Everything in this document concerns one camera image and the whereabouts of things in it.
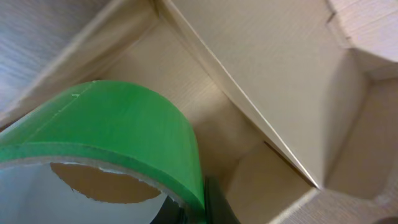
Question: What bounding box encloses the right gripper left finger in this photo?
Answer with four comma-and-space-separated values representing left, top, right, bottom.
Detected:
150, 196, 187, 224

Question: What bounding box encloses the brown cardboard box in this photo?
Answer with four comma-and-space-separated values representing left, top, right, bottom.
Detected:
1, 1, 397, 223

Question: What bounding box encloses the green tape roll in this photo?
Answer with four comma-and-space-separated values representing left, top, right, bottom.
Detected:
1, 80, 205, 223

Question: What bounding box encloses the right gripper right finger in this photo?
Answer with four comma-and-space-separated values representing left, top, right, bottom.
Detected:
205, 177, 240, 224

